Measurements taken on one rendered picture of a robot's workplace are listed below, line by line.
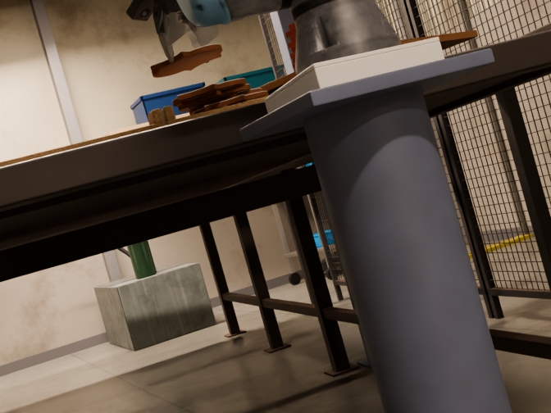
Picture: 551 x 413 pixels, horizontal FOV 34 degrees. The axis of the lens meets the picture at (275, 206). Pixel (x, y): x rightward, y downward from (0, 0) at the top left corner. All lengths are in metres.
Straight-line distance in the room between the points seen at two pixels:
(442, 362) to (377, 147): 0.29
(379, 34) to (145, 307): 5.18
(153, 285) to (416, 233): 5.17
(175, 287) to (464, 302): 5.18
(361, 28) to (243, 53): 6.78
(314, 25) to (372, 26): 0.08
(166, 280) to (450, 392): 5.18
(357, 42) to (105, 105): 6.43
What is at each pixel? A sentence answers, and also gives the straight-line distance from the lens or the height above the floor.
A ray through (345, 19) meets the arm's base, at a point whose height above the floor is 0.96.
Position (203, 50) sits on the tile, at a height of 1.05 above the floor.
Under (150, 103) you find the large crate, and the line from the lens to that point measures 7.03.
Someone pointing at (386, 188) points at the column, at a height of 0.73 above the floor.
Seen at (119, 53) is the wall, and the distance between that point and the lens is 7.68.
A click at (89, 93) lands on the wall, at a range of 7.56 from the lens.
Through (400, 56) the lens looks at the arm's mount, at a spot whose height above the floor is 0.89.
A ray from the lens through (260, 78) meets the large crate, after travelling 7.34.
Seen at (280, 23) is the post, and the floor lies 1.42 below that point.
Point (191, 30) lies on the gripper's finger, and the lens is 1.72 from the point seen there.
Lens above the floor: 0.76
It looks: 1 degrees down
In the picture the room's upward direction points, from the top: 16 degrees counter-clockwise
